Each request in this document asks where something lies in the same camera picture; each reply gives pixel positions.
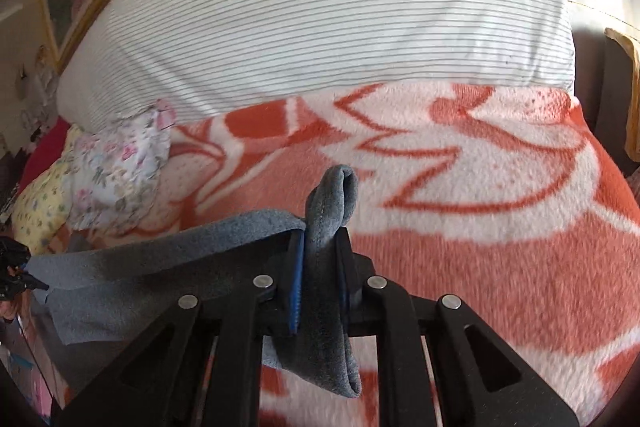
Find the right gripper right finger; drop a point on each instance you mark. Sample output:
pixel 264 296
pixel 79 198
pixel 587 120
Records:
pixel 353 270

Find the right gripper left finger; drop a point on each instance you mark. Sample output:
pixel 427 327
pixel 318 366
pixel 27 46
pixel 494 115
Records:
pixel 290 281

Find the grey fleece pants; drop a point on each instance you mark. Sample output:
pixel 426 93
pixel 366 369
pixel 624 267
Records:
pixel 99 301

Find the person's left hand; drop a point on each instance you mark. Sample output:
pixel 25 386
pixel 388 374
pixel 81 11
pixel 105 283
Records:
pixel 9 310

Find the yellow cartoon print pillow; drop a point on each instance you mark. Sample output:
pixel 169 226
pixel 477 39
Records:
pixel 43 207

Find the red pillow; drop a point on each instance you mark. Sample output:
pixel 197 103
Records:
pixel 48 150

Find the floral ruffled pillow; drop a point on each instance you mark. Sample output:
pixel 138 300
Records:
pixel 114 173

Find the orange white floral blanket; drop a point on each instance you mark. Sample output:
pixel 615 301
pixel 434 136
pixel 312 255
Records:
pixel 499 195

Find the white striped bed sheet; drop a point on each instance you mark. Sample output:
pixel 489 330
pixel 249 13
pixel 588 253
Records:
pixel 207 57

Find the wooden chair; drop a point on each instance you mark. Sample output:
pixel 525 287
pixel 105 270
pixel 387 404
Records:
pixel 617 125

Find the wall posters and papers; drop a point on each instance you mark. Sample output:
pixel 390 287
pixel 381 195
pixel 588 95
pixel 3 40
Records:
pixel 36 90

